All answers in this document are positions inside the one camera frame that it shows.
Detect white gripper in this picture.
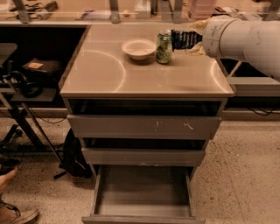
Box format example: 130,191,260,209
186,16,236,58

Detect dark blue rxbar wrapper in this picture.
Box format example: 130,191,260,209
171,30,202,50

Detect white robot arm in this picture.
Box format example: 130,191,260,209
187,16,280,81

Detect grey drawer cabinet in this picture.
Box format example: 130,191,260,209
57,23,236,182

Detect middle drawer front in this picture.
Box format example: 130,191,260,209
82,148,205,166

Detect top drawer front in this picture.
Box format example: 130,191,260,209
67,115,221,140

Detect open bottom drawer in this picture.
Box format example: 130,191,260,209
82,165,205,224

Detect pink stacked trays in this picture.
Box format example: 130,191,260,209
188,0,216,19

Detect green soda can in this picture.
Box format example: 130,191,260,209
156,30,172,64

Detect stick with white tip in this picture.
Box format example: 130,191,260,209
228,61,242,77

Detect white bowl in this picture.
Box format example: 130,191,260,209
121,38,157,60

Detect black box with label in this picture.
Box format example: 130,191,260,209
22,58,63,74

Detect black backpack on floor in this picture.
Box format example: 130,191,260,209
53,129,93,179

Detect black headphones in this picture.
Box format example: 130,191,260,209
10,71,43,98

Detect black tripod stand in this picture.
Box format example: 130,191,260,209
0,43,61,162

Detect brown shoe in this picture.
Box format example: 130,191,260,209
0,204,39,224

